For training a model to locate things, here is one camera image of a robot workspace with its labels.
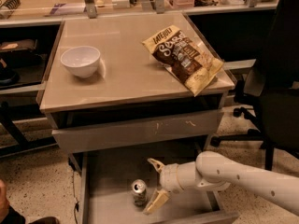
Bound brown yellow chip bag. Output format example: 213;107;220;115
142;25;223;96

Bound purple white paper booklet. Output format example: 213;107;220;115
50;3;86;16

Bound closed top drawer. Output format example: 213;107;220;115
52;109;223;153

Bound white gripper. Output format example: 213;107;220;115
143;158;200;215

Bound silver green 7up can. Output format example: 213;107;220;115
131;179;148;207

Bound open middle drawer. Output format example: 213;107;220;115
78;140;238;224

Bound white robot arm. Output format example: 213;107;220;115
143;151;299;216

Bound brown shoe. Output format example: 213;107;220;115
29;217;60;224

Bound black coil spring tool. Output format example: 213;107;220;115
0;0;21;20

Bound white ceramic bowl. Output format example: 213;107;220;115
61;46;101;78

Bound grey drawer cabinet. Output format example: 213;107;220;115
36;12;240;224

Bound black office chair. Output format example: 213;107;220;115
210;0;299;170

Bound black cable on floor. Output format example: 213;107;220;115
67;157;80;224

